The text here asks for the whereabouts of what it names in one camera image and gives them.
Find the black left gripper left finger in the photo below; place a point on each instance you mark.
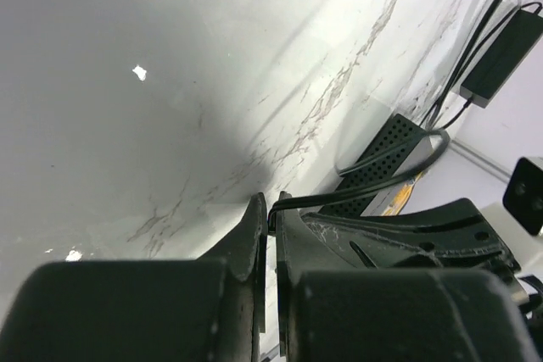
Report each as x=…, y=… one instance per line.
x=207, y=309

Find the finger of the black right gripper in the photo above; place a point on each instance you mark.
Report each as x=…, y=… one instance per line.
x=453, y=235

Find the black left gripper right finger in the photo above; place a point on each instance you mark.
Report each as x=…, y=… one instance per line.
x=332, y=310

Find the black network switch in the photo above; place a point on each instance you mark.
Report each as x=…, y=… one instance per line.
x=396, y=130

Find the black power adapter box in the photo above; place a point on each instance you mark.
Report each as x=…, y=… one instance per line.
x=502, y=57

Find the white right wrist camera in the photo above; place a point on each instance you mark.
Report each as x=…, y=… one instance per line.
x=521, y=203

